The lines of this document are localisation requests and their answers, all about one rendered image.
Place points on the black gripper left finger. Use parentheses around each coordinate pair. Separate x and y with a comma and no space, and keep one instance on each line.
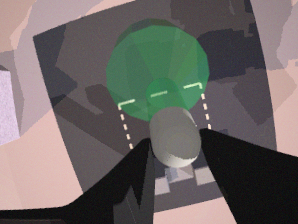
(124,196)

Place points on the green glass bottle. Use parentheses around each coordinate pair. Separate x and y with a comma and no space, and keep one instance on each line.
(156,73)

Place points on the dark grey mat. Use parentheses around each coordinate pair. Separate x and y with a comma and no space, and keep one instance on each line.
(97,133)

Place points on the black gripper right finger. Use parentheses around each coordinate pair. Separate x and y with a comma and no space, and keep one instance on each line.
(260,186)

